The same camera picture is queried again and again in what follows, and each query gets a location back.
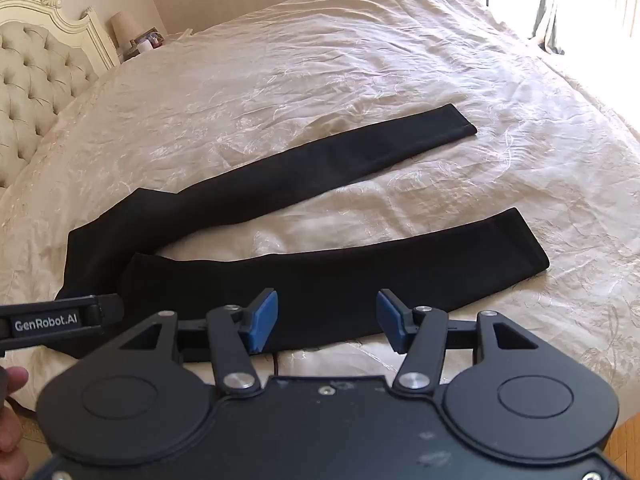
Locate cream tufted headboard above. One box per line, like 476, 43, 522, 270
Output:
0, 0, 122, 190

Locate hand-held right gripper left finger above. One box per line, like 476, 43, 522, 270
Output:
117, 287, 279, 396

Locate beige table lamp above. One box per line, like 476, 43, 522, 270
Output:
109, 11, 142, 57

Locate beige patterned bedspread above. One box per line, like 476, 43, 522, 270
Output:
0, 0, 640, 441

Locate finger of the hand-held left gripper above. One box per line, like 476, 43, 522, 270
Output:
96, 293, 125, 323

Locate black pants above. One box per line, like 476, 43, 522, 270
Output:
54, 103, 551, 363

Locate person's left hand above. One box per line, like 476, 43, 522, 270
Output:
0, 366, 30, 455

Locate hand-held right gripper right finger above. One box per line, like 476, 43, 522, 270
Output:
376, 288, 538, 393

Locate pale green curtain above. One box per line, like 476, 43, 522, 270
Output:
529, 0, 568, 56

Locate small picture frame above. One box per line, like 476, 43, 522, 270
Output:
131, 31, 165, 52

